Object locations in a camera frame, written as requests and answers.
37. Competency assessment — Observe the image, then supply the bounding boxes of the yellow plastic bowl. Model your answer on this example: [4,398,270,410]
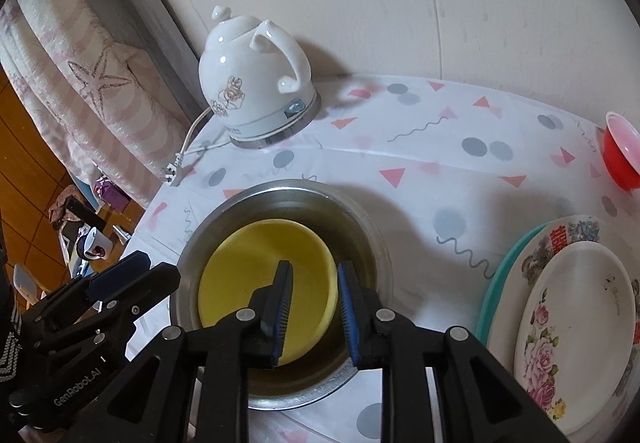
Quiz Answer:
[198,218,337,365]

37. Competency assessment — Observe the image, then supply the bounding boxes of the stainless steel bowl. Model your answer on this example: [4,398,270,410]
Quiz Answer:
[169,178,393,411]

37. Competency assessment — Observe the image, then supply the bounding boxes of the pink striped starfish curtain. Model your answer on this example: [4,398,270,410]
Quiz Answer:
[1,0,190,207]

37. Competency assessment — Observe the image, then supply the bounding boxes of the white ceramic electric kettle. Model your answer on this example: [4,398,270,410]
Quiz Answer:
[198,5,321,149]

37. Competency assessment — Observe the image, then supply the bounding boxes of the white mug on floor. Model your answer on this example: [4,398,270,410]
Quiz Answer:
[76,227,113,262]

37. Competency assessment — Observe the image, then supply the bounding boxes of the turquoise plastic plate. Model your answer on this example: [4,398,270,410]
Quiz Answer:
[475,223,546,345]

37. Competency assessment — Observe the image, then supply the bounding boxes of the red plastic bowl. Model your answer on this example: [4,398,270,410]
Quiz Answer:
[603,111,640,192]

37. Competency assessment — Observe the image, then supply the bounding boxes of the white plate pink roses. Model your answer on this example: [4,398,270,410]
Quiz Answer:
[513,241,636,435]

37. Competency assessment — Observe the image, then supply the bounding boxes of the white kettle power cord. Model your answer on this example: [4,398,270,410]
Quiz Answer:
[162,105,237,186]

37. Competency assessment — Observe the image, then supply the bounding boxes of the white patterned tablecloth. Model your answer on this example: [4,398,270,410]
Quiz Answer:
[119,73,640,443]

